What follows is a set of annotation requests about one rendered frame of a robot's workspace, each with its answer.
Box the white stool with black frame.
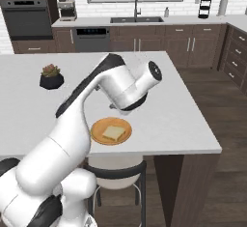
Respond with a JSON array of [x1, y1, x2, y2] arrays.
[[83, 155, 148, 227]]

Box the dark steel sink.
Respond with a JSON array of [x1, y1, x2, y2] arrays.
[[109, 15, 165, 24]]

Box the black wall oven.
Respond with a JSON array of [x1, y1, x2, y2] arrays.
[[0, 0, 55, 43]]

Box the orange round plate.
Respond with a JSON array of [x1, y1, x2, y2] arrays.
[[90, 117, 133, 147]]

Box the dark wood island base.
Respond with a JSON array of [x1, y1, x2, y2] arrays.
[[152, 153, 222, 227]]

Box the grey tap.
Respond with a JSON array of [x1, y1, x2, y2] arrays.
[[132, 0, 143, 22]]

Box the grey dishwasher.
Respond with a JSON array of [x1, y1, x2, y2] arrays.
[[72, 26, 112, 53]]

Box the pale bread slice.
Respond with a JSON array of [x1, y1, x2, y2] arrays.
[[101, 125, 127, 143]]

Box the dark wood drawer run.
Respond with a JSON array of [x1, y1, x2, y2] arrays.
[[217, 24, 247, 98]]

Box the dark wood base cupboards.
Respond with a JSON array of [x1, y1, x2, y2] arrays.
[[108, 23, 228, 70]]

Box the silver coffee machine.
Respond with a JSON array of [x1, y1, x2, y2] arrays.
[[57, 0, 78, 22]]

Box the white paper towel roll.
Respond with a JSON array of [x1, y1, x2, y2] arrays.
[[217, 0, 230, 17]]

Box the succulent in black pot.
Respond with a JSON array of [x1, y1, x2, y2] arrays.
[[39, 63, 66, 91]]

